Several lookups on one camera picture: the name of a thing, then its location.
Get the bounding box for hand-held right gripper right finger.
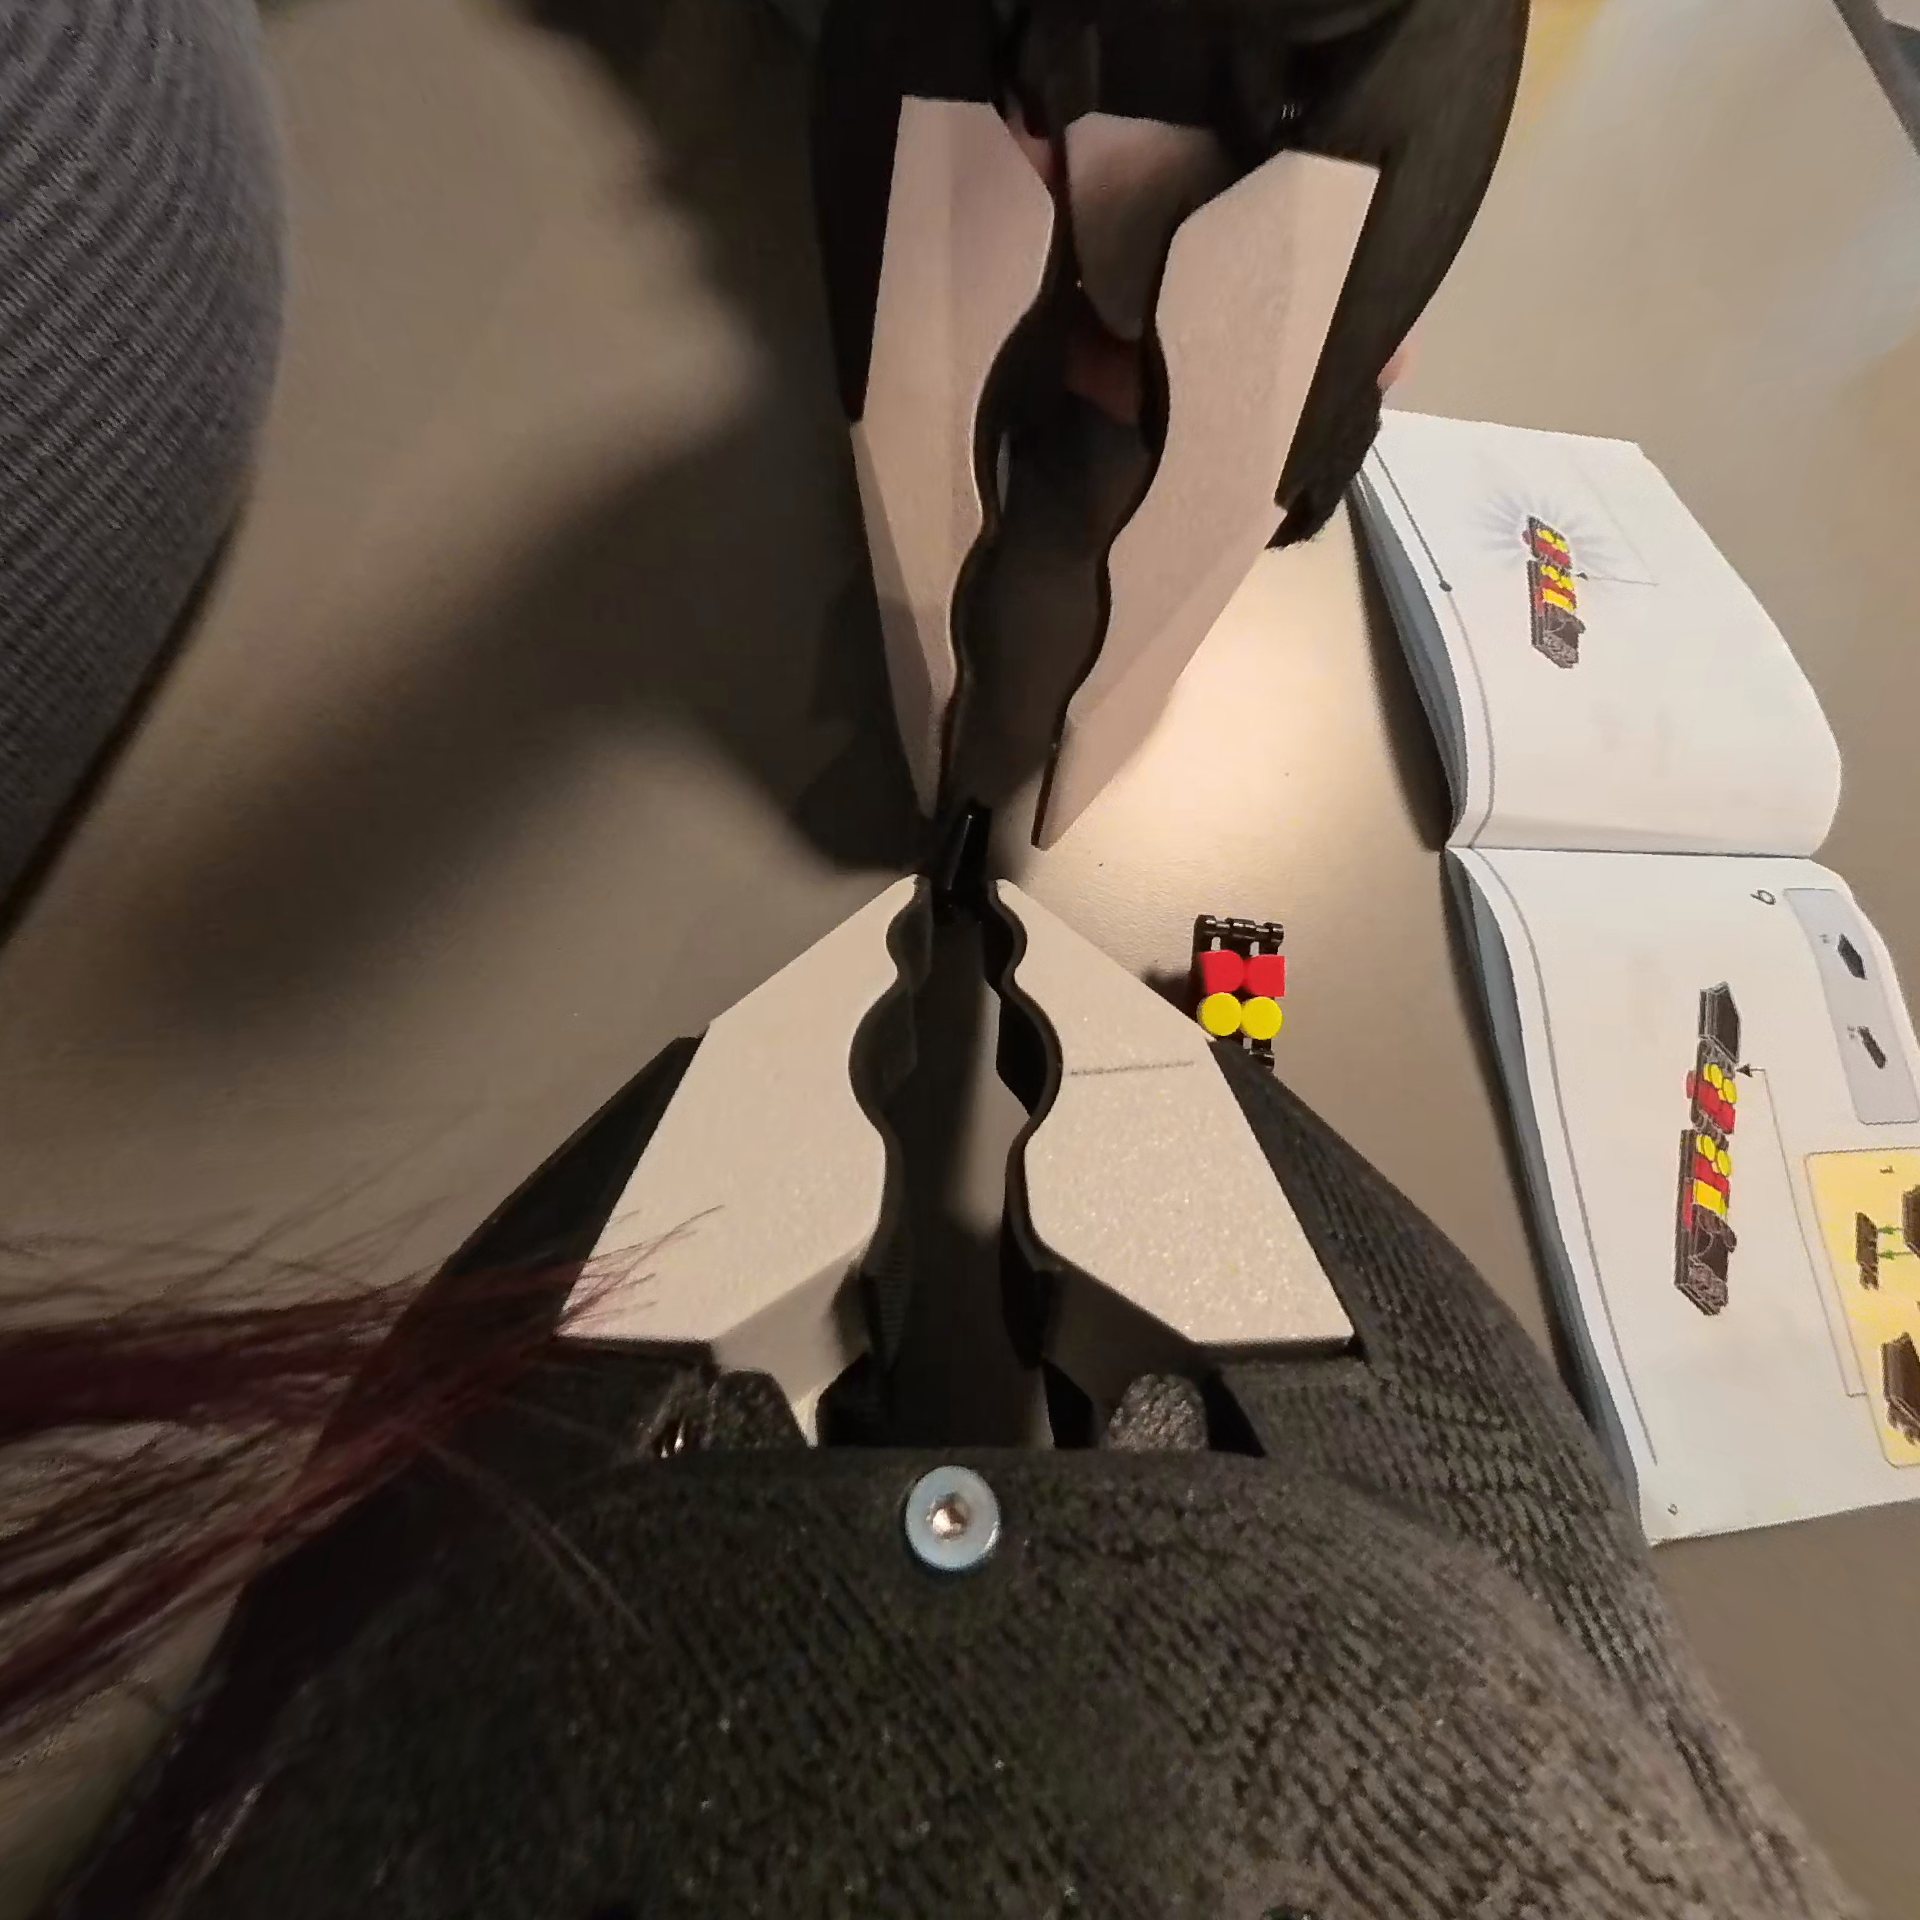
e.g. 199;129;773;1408
983;875;1353;1351

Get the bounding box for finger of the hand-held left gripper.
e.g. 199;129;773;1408
1031;149;1385;853
847;94;1085;818

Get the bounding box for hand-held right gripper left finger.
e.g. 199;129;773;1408
577;875;946;1443

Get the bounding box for red yellow black lego assembly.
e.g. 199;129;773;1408
1189;912;1293;1070

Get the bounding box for open lego instruction booklet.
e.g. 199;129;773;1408
1344;405;1920;1545

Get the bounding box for person's left hand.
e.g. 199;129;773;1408
1067;308;1152;425

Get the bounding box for person's dark red hair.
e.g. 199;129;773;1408
0;1201;721;1743

